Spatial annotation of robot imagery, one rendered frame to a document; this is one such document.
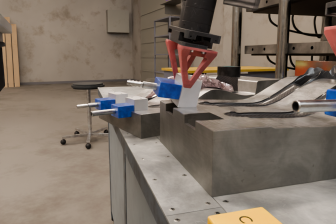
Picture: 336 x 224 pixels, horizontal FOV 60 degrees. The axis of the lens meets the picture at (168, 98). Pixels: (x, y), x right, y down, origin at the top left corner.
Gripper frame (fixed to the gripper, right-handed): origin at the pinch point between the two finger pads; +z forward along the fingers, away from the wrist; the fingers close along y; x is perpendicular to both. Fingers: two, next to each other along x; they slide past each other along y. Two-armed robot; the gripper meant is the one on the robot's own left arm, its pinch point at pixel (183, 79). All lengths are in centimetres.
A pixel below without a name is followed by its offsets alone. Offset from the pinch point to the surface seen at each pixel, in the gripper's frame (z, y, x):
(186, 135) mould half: 6.9, -9.8, 1.4
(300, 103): -5.0, -28.4, -0.7
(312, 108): -4.7, -28.5, -2.2
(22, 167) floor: 138, 203, 52
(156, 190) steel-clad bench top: 12.5, -16.3, 6.9
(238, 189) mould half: 9.8, -20.2, -3.1
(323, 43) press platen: -13, 49, -77
